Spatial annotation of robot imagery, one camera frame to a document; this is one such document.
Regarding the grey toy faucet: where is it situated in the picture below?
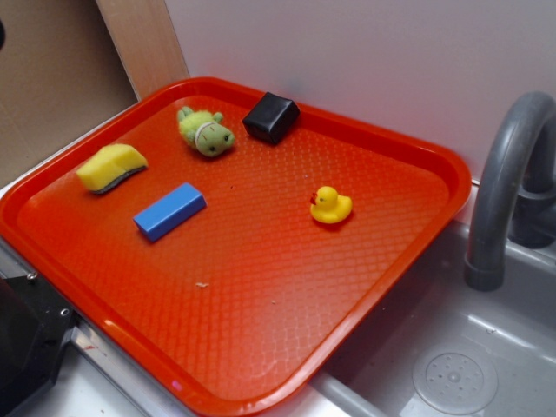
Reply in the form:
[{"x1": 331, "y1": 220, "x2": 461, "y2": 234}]
[{"x1": 465, "y1": 91, "x2": 555, "y2": 291}]

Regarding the green plush toy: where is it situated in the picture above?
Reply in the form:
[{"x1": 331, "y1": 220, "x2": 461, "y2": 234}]
[{"x1": 177, "y1": 106, "x2": 235, "y2": 157}]

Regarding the grey toy sink basin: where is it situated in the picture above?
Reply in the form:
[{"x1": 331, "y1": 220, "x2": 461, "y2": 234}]
[{"x1": 308, "y1": 219, "x2": 556, "y2": 417}]

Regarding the black cube block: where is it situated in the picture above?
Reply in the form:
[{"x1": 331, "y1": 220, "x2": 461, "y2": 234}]
[{"x1": 242, "y1": 92, "x2": 301, "y2": 145}]

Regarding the brown cardboard panel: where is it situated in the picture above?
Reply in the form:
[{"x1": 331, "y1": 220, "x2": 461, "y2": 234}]
[{"x1": 1, "y1": 1, "x2": 136, "y2": 185}]

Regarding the yellow rubber duck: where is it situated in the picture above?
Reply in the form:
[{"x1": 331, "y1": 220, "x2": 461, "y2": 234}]
[{"x1": 310, "y1": 186, "x2": 354, "y2": 224}]

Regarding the wooden board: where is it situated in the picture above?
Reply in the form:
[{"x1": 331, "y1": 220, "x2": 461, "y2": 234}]
[{"x1": 96, "y1": 0, "x2": 189, "y2": 100}]

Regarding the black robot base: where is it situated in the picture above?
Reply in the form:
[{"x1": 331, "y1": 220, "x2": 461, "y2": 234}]
[{"x1": 1, "y1": 273, "x2": 76, "y2": 416}]

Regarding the red plastic tray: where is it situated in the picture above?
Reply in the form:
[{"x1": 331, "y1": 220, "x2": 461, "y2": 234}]
[{"x1": 1, "y1": 78, "x2": 471, "y2": 416}]

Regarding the yellow sponge with scourer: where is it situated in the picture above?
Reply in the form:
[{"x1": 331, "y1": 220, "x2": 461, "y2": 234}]
[{"x1": 76, "y1": 143, "x2": 149, "y2": 194}]

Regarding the blue rectangular block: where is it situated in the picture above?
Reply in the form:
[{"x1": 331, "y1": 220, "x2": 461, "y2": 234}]
[{"x1": 133, "y1": 183, "x2": 207, "y2": 242}]

